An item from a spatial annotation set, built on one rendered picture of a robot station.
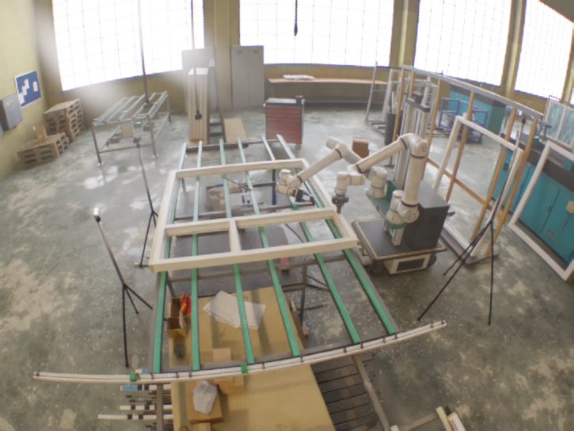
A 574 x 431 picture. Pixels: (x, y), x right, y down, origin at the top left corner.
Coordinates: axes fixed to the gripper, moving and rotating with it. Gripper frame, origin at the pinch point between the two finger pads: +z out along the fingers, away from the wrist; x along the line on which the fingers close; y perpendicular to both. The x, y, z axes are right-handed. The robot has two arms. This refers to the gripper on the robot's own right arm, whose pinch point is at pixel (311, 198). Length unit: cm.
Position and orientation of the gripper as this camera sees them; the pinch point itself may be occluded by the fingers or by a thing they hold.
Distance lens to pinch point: 270.4
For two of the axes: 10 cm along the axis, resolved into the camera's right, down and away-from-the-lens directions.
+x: 1.5, -8.4, -5.2
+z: 9.0, 3.4, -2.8
